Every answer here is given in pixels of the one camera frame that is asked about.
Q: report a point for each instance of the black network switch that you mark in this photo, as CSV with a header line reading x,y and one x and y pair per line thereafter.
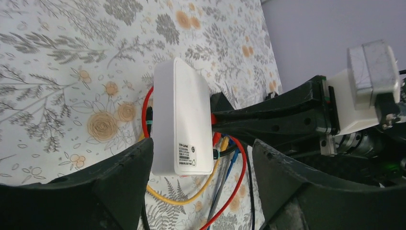
x,y
219,103

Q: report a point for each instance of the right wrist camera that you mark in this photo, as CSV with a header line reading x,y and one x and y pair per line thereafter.
x,y
371,71

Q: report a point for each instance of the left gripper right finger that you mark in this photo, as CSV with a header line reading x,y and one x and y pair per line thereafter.
x,y
295,196

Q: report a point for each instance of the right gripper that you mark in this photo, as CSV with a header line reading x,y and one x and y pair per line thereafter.
x,y
369,154

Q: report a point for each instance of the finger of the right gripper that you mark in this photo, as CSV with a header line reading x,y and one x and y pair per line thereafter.
x,y
305,97
272,131

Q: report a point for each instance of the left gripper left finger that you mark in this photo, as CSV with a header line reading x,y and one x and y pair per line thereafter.
x,y
108,195

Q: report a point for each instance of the white small switch box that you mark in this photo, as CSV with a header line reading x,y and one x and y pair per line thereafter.
x,y
181,128

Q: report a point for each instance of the floral table mat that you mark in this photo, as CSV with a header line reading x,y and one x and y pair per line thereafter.
x,y
74,75

